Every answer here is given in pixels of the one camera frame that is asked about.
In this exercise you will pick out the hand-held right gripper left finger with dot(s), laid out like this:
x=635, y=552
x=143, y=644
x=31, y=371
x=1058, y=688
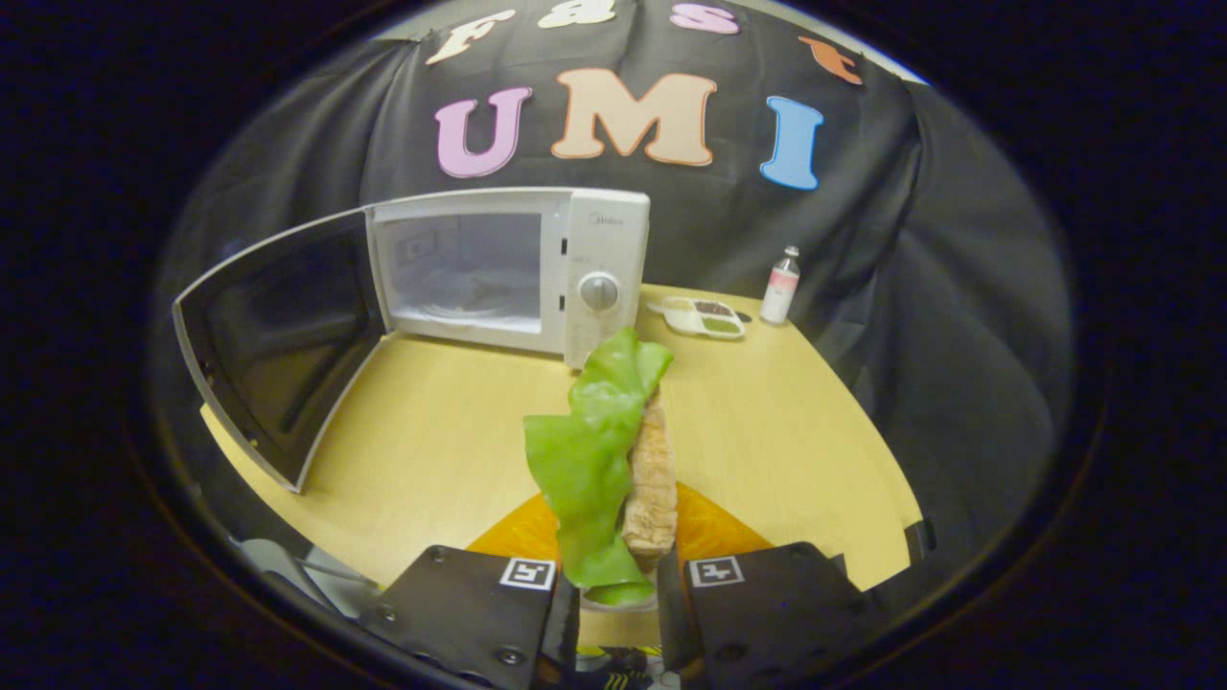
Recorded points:
x=470, y=613

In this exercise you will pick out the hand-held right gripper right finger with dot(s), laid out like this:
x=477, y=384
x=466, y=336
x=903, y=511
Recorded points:
x=767, y=613

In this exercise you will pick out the sandwich with green lettuce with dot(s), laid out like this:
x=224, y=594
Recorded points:
x=594, y=450

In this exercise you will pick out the white microwave oven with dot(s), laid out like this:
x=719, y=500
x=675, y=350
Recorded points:
x=604, y=240

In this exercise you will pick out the pale grey object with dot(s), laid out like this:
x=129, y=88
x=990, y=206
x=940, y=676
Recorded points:
x=278, y=565

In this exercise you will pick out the white divided condiment dish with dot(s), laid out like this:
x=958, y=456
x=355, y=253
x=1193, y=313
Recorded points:
x=705, y=316

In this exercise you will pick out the clear bottle with pink label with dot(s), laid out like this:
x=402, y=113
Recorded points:
x=780, y=287

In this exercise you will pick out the black backdrop cloth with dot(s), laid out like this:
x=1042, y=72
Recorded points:
x=959, y=287

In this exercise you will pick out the black table edge bracket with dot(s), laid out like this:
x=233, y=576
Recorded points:
x=920, y=541

